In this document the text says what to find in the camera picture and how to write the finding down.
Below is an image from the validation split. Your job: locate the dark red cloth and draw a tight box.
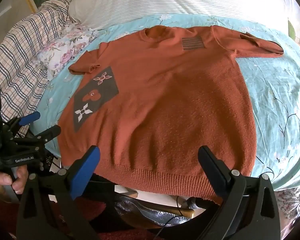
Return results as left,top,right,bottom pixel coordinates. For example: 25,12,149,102
0,197,163,240

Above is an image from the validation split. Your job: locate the person's left hand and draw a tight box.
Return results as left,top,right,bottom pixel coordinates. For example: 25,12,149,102
0,165,30,196

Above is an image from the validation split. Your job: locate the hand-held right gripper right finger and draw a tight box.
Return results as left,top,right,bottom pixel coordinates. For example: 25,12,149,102
198,145,281,240

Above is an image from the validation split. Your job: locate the black cable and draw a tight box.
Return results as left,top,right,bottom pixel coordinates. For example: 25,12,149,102
157,195,183,238

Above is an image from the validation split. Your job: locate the light blue floral bedsheet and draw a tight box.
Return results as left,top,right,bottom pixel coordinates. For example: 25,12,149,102
36,14,300,190

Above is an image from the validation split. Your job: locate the silver foil bag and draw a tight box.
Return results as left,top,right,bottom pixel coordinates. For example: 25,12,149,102
112,195,190,230

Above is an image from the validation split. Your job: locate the wooden stick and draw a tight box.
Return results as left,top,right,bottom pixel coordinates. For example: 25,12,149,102
137,200,195,218

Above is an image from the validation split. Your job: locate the white striped quilt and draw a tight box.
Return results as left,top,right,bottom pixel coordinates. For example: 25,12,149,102
68,0,300,40

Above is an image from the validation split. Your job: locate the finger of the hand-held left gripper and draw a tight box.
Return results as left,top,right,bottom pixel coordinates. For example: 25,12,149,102
11,124,62,153
0,111,41,140

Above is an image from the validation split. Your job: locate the orange knit sweater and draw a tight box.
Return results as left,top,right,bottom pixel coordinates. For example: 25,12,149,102
57,26,284,204

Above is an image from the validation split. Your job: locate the floral bed skirt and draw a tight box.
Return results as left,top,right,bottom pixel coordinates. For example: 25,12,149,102
275,187,300,220

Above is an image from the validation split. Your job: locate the floral pillow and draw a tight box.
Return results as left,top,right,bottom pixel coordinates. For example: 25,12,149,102
39,25,100,80

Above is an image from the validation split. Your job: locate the plaid blanket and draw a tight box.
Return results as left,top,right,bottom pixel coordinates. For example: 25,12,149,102
0,0,74,123

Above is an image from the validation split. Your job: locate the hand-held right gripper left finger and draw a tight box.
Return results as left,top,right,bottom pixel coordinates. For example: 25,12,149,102
16,145,102,240

